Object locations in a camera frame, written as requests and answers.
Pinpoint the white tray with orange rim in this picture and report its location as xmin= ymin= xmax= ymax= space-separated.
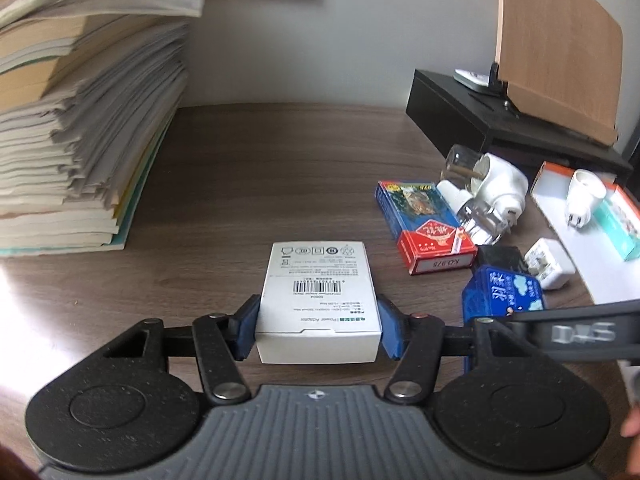
xmin=530 ymin=161 xmax=640 ymax=306

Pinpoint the black charger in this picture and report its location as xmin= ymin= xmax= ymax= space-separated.
xmin=475 ymin=244 xmax=532 ymax=277

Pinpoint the stack of books and papers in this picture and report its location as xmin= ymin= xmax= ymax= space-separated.
xmin=0 ymin=0 xmax=207 ymax=259

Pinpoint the white cube charger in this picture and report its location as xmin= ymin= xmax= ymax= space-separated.
xmin=522 ymin=238 xmax=577 ymax=291

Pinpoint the silver flat device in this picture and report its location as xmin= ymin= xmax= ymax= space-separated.
xmin=453 ymin=68 xmax=494 ymax=95

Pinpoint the light wooden board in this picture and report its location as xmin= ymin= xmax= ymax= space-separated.
xmin=494 ymin=0 xmax=627 ymax=149

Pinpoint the black desk riser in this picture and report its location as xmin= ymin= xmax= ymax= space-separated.
xmin=405 ymin=69 xmax=634 ymax=182

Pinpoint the blue patterned small box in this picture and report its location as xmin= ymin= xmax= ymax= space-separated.
xmin=461 ymin=265 xmax=545 ymax=373

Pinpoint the person's right hand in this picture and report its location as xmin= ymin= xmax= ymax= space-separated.
xmin=620 ymin=402 xmax=640 ymax=439

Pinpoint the teal small box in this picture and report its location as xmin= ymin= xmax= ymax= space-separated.
xmin=597 ymin=185 xmax=640 ymax=262

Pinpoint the white cardboard adapter box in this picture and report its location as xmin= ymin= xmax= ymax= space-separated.
xmin=255 ymin=241 xmax=385 ymax=365

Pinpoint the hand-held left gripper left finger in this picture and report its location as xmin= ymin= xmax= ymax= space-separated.
xmin=102 ymin=295 xmax=262 ymax=407

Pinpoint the black board support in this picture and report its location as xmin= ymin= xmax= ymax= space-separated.
xmin=487 ymin=62 xmax=522 ymax=112

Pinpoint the red and blue card box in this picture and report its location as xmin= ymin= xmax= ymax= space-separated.
xmin=376 ymin=180 xmax=479 ymax=277

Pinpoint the white lamp socket plug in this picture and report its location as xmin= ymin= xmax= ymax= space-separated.
xmin=565 ymin=169 xmax=616 ymax=231

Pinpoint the clear plug with white cap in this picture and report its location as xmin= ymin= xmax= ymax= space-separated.
xmin=437 ymin=180 xmax=512 ymax=247

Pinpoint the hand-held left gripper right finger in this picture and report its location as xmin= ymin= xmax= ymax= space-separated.
xmin=376 ymin=294 xmax=551 ymax=407

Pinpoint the large white plug adapter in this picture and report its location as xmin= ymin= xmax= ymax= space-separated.
xmin=470 ymin=152 xmax=530 ymax=226

